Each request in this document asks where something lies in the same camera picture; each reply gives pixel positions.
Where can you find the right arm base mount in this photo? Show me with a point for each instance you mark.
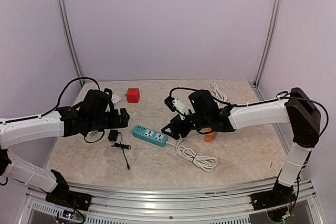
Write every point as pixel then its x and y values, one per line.
pixel 278 195

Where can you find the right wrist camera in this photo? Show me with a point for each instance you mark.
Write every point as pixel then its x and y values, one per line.
pixel 175 105

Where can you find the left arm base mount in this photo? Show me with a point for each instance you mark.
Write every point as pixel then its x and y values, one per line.
pixel 69 197

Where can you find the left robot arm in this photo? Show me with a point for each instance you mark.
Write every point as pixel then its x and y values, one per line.
pixel 95 113

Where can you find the aluminium corner post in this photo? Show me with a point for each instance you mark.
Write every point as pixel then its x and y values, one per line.
pixel 268 42
pixel 69 38

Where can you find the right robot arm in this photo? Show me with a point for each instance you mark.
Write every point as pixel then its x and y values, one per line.
pixel 294 108

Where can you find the teal power strip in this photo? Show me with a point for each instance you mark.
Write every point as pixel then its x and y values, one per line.
pixel 149 135

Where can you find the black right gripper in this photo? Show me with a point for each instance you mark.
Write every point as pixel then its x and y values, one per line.
pixel 175 121

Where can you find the left aluminium corner post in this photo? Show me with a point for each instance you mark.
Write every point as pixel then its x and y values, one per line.
pixel 69 38

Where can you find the right aluminium corner post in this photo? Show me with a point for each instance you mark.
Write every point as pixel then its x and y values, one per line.
pixel 268 42

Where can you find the aluminium front rail frame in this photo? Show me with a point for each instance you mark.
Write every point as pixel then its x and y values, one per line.
pixel 218 204

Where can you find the white plug adapter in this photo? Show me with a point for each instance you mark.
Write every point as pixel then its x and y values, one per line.
pixel 115 99

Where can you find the black charger with thin cable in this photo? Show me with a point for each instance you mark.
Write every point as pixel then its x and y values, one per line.
pixel 115 138

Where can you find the orange USB socket block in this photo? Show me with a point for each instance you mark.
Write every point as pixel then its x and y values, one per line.
pixel 209 136

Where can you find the red cube socket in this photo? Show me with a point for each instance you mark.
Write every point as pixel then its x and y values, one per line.
pixel 133 95

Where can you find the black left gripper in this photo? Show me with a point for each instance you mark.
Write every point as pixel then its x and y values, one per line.
pixel 124 120

